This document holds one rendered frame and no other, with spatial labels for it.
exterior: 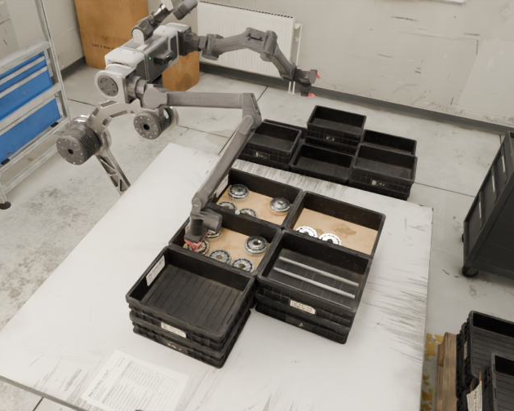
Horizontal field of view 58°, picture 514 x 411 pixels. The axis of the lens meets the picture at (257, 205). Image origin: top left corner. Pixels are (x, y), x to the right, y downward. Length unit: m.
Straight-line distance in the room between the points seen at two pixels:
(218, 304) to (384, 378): 0.69
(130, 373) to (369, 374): 0.90
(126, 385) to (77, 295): 0.48
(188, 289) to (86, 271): 0.53
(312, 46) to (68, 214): 2.84
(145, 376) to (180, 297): 0.31
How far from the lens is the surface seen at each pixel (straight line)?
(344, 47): 4.83
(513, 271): 3.33
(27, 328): 2.08
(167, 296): 1.88
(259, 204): 2.26
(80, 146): 2.54
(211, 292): 1.88
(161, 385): 1.82
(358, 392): 1.87
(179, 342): 1.83
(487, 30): 4.73
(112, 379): 1.87
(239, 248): 2.04
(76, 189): 3.79
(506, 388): 2.37
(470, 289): 3.36
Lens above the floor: 2.31
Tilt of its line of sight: 41 degrees down
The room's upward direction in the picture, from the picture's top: 4 degrees clockwise
